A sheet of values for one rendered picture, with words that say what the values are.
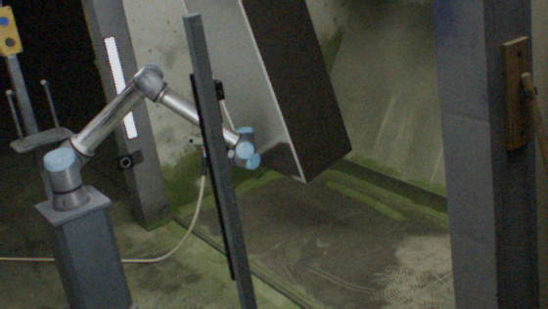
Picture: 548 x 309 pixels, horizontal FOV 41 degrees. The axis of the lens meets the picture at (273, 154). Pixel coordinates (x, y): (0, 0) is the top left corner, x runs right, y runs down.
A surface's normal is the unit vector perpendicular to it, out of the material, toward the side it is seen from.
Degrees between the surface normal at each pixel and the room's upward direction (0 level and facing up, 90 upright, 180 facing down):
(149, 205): 90
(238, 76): 90
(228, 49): 90
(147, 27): 90
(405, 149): 57
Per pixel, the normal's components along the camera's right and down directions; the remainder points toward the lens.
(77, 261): 0.55, 0.23
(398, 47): -0.77, -0.23
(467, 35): -0.82, 0.33
